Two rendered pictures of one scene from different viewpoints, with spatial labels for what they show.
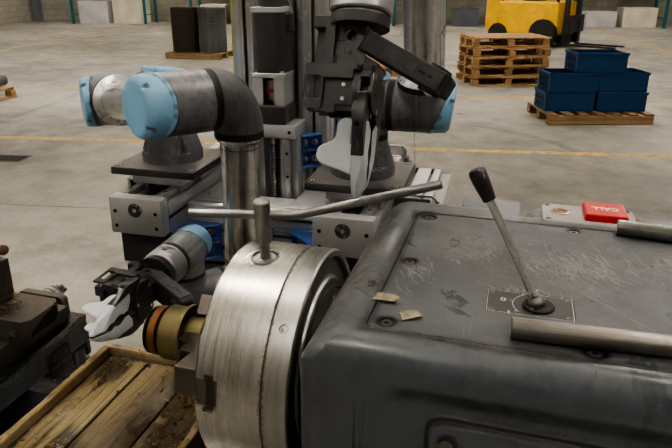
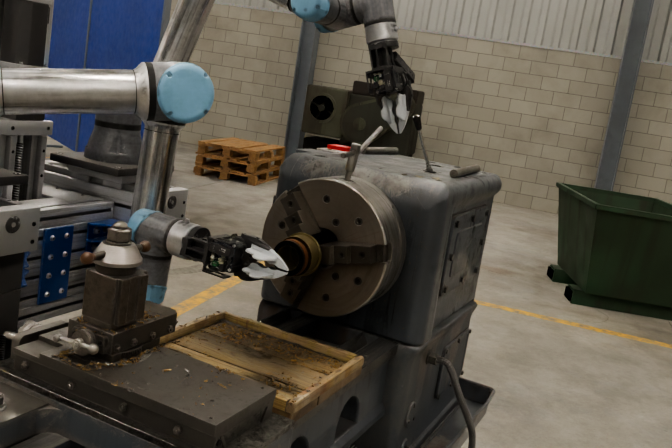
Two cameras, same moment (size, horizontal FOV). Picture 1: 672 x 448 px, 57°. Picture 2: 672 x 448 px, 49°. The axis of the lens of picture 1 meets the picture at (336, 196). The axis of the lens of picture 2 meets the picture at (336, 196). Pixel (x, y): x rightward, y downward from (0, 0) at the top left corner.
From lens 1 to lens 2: 1.81 m
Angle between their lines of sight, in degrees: 79
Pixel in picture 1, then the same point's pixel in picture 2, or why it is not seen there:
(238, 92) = not seen: hidden behind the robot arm
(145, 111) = (208, 96)
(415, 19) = (194, 32)
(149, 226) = (25, 240)
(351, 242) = (175, 210)
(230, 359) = (391, 228)
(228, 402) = (394, 252)
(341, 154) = (401, 111)
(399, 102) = not seen: hidden behind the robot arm
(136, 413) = (244, 353)
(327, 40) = (387, 54)
